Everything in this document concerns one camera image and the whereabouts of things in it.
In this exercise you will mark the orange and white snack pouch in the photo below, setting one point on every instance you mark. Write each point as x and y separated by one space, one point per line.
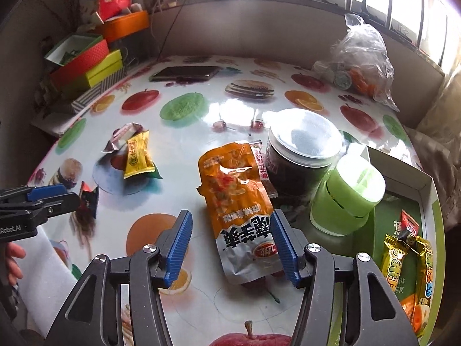
234 194

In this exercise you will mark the dark jar white lid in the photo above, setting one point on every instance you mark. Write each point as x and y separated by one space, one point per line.
302 137

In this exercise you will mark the red white snack stick packet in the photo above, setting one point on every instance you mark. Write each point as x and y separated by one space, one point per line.
260 162

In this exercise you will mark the white foam sheet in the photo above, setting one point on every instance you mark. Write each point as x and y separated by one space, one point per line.
43 277

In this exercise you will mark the black smartphone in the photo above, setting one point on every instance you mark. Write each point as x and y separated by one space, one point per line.
183 73

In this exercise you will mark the white nougat candy packet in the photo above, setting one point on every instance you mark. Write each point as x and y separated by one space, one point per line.
120 137

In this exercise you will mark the red box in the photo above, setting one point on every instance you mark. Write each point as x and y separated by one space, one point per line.
79 65

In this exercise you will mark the striped box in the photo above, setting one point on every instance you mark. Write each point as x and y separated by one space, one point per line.
93 95

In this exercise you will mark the green lidded glass jar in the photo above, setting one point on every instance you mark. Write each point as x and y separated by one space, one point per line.
345 194

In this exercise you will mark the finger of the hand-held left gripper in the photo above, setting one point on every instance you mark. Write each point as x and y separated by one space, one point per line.
46 191
61 203

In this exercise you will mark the dark red candy packet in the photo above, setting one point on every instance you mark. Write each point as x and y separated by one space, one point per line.
89 198

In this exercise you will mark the beige patterned curtain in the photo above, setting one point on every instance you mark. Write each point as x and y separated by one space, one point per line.
446 151

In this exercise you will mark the person's left hand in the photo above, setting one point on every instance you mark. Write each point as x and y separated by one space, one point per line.
15 263

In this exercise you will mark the orange snack packet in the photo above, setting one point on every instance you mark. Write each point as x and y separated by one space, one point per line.
408 304

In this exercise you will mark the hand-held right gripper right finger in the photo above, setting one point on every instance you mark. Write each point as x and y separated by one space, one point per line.
284 248

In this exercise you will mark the lime green box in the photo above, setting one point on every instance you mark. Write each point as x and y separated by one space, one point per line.
104 70

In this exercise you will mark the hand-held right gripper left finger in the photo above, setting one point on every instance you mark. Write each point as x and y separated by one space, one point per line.
178 248

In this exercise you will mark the orange box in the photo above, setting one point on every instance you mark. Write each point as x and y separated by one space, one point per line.
126 27

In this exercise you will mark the yellow candy packet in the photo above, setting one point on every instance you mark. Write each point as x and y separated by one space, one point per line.
138 155

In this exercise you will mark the green cardboard box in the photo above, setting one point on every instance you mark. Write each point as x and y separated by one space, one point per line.
390 209

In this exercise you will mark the clear plastic bag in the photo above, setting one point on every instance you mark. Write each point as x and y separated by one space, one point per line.
360 54

